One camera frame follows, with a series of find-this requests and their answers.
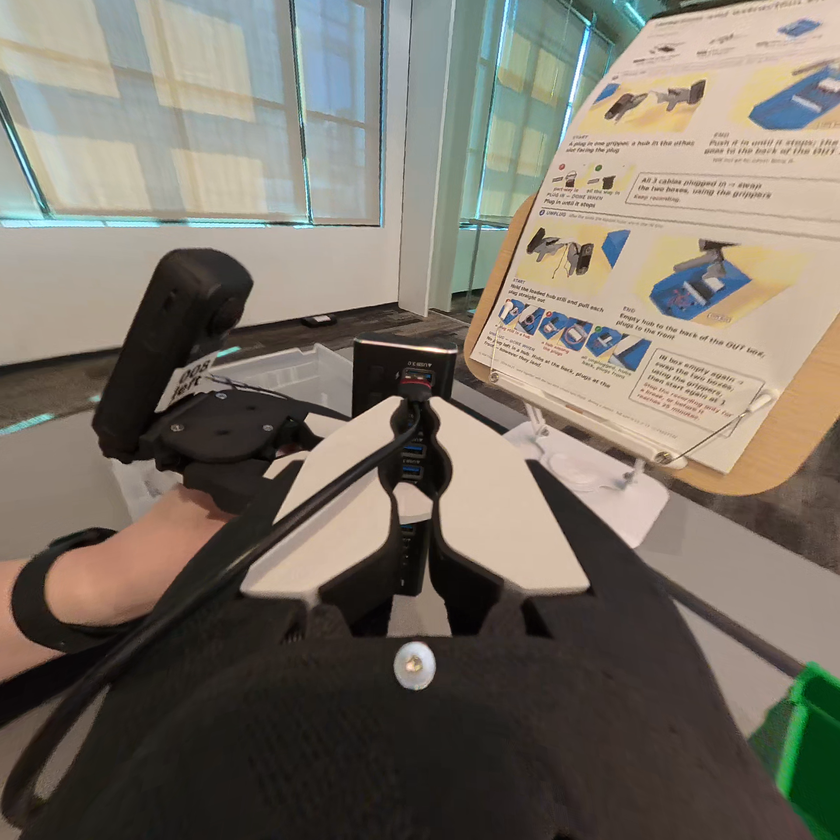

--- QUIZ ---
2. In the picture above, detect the black usb cable red plug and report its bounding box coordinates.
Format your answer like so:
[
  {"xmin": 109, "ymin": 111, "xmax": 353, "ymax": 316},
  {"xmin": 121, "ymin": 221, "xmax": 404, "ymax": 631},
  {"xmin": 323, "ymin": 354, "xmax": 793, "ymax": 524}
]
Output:
[{"xmin": 0, "ymin": 369, "xmax": 435, "ymax": 831}]

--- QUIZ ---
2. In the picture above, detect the window with roller blind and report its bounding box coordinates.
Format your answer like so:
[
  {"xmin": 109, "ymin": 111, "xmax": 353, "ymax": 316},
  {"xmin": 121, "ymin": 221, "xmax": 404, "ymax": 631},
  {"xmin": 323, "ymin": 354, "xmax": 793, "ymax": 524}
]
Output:
[
  {"xmin": 0, "ymin": 0, "xmax": 383, "ymax": 228},
  {"xmin": 459, "ymin": 0, "xmax": 616, "ymax": 228}
]

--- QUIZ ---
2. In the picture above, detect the person's left hand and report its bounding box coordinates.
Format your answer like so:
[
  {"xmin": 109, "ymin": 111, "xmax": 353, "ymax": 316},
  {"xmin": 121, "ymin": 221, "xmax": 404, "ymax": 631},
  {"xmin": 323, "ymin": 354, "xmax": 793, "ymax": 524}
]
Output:
[{"xmin": 98, "ymin": 487, "xmax": 252, "ymax": 634}]

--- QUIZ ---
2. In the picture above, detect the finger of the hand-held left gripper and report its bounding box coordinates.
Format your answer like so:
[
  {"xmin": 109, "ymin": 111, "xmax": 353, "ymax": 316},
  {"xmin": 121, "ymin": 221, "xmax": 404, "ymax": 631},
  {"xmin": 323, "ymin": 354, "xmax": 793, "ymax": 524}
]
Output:
[{"xmin": 392, "ymin": 484, "xmax": 435, "ymax": 521}]

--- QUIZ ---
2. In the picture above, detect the green box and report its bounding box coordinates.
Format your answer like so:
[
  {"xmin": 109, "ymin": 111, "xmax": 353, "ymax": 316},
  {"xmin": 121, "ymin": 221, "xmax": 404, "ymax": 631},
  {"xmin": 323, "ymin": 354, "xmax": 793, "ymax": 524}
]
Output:
[{"xmin": 748, "ymin": 661, "xmax": 840, "ymax": 840}]

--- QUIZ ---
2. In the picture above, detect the white stand base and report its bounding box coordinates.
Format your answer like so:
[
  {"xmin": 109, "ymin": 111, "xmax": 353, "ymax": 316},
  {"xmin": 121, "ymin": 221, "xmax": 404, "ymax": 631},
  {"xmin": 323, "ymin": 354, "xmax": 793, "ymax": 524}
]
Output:
[{"xmin": 502, "ymin": 420, "xmax": 670, "ymax": 549}]

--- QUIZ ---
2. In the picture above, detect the printed instruction sheet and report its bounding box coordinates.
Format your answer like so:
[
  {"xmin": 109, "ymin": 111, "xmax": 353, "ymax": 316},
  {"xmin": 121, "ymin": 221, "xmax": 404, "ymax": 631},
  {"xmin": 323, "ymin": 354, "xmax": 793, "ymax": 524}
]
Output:
[{"xmin": 469, "ymin": 0, "xmax": 840, "ymax": 475}]

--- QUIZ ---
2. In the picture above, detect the clear plastic box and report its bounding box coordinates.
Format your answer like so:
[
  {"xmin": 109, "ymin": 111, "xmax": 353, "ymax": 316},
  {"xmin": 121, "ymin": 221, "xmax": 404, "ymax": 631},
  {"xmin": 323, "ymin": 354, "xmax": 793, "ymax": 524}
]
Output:
[{"xmin": 108, "ymin": 343, "xmax": 358, "ymax": 519}]

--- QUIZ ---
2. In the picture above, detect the wooden document board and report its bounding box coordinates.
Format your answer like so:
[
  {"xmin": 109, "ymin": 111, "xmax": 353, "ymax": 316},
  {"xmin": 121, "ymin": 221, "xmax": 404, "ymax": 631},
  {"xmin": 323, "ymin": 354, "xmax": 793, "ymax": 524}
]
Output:
[{"xmin": 462, "ymin": 193, "xmax": 840, "ymax": 497}]

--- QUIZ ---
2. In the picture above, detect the black wrist strap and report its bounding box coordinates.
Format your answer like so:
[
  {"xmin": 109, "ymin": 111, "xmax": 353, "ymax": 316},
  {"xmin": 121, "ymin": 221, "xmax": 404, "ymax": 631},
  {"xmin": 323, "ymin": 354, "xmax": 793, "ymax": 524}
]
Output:
[{"xmin": 10, "ymin": 527, "xmax": 135, "ymax": 657}]

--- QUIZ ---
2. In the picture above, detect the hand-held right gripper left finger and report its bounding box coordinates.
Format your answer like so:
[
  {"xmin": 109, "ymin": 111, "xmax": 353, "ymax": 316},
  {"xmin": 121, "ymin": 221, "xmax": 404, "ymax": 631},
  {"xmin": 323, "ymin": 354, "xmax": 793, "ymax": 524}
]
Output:
[{"xmin": 239, "ymin": 394, "xmax": 424, "ymax": 605}]

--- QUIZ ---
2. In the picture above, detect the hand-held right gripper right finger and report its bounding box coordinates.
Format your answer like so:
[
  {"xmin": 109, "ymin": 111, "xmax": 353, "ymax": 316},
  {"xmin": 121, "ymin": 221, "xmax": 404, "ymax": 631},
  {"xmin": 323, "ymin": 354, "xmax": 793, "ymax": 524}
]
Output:
[{"xmin": 423, "ymin": 395, "xmax": 593, "ymax": 598}]

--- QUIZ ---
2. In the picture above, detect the black usb hub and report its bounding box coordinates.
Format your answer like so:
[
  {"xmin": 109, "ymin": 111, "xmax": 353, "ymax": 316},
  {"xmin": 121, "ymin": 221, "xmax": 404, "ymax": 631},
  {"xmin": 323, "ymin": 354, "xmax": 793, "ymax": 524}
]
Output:
[{"xmin": 352, "ymin": 331, "xmax": 459, "ymax": 598}]

